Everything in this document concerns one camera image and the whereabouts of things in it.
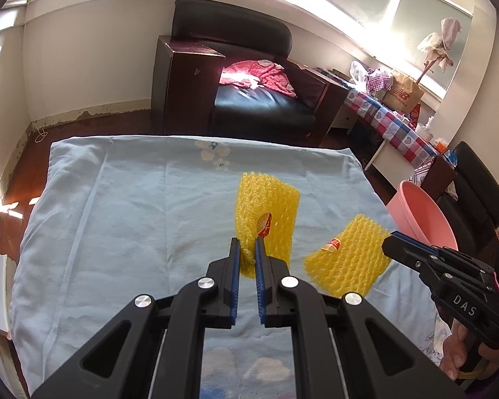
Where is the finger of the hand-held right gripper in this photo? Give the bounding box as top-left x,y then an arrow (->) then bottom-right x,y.
391,230 -> 460,258
382,236 -> 437,277

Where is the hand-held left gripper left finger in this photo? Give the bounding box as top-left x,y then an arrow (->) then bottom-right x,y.
32,238 -> 241,399

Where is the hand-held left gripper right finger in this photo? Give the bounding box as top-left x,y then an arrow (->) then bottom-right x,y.
254,237 -> 466,399

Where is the pink plastic basin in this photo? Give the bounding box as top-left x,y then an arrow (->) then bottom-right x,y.
386,181 -> 459,252

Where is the yellow foam fruit net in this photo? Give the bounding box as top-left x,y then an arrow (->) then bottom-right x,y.
235,172 -> 301,279
303,214 -> 394,299

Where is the person's right hand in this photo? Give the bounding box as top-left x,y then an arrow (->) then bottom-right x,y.
441,323 -> 470,382

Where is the purple patterned cloth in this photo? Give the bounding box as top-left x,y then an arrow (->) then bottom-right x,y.
412,160 -> 435,186

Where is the white tissue container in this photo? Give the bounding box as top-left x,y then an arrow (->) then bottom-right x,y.
416,116 -> 435,142

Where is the checkered heart tablecloth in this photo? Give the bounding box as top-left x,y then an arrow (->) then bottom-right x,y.
316,66 -> 439,163

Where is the light blue blanket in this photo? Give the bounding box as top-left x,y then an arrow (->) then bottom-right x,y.
8,134 -> 445,399

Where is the brown paper bag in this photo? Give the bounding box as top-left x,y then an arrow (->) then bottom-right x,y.
382,72 -> 425,113

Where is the wooden coat stand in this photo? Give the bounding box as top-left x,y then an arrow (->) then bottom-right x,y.
418,60 -> 435,88

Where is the pink checkered cloth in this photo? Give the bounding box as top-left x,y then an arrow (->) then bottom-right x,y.
365,67 -> 394,92

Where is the white plastic bag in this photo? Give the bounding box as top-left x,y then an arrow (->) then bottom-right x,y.
349,60 -> 373,84

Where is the beige hanging garment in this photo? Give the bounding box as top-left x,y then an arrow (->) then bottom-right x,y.
416,32 -> 454,71

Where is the pink spotted garment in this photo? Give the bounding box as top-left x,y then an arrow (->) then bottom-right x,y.
220,60 -> 297,99

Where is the pale pink hanging garment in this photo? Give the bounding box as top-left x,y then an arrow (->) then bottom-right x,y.
440,17 -> 462,51

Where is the narrow frosted window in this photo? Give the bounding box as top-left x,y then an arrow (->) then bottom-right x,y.
393,0 -> 474,92

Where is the black leather wooden armchair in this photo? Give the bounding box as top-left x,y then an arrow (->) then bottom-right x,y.
152,0 -> 350,147

